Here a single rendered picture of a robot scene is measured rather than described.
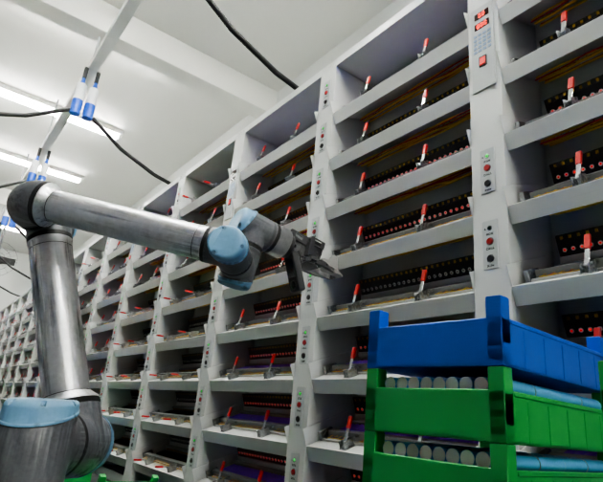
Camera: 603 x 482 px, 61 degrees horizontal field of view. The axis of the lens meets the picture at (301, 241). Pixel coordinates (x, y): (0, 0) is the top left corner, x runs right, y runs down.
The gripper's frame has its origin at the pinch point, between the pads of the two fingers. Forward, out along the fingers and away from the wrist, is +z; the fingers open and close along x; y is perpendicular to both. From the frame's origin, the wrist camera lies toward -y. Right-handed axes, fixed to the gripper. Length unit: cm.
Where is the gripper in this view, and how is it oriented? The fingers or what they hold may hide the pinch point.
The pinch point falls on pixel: (334, 277)
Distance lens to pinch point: 155.9
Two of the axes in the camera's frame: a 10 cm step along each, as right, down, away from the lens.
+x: -6.0, 2.2, 7.7
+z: 7.7, 4.1, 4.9
